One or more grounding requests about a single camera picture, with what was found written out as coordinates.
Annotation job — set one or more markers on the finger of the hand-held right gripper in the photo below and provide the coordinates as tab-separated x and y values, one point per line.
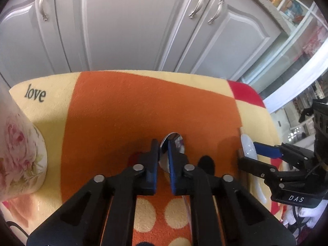
256	167
267	150

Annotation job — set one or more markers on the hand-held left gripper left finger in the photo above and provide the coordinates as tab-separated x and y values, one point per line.
152	176

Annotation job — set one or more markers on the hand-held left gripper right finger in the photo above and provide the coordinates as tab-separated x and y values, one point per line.
172	174

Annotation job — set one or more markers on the white plastic spoon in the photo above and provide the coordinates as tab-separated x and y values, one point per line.
248	144

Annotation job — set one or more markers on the metal spoon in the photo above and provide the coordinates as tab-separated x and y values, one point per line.
164	138

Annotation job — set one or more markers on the floral utensil cup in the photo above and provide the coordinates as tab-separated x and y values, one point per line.
20	146

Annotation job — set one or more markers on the person's right hand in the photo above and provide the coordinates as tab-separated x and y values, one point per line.
311	216

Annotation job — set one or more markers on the orange and yellow blanket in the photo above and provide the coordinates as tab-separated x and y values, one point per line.
115	107

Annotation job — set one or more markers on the glass door display cabinet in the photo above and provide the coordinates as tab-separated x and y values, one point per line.
299	43

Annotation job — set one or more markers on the white cabinet door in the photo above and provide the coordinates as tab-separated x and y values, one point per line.
23	43
238	38
128	25

